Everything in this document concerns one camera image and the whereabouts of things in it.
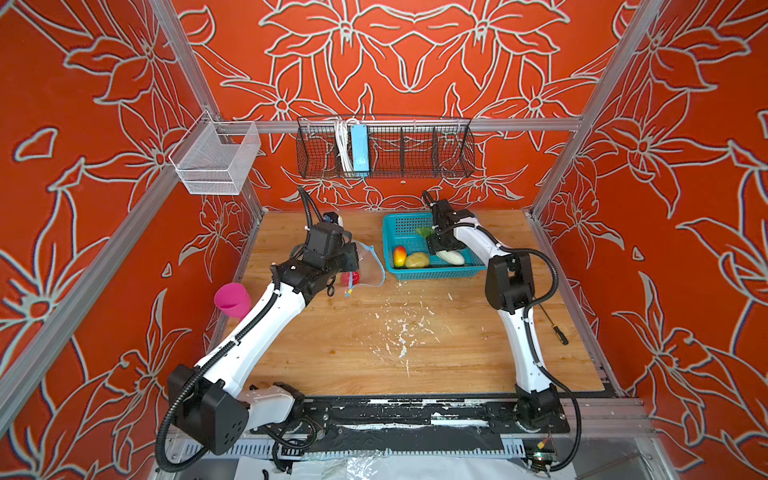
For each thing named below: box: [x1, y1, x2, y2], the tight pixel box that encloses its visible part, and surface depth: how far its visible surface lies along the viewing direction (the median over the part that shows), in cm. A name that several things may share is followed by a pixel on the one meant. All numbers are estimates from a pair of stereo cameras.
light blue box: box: [351, 124, 370, 177], surface depth 91 cm
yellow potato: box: [405, 252, 430, 268], surface depth 101 cm
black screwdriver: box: [539, 303, 569, 345], surface depth 87 cm
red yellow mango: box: [394, 245, 407, 267], surface depth 102 cm
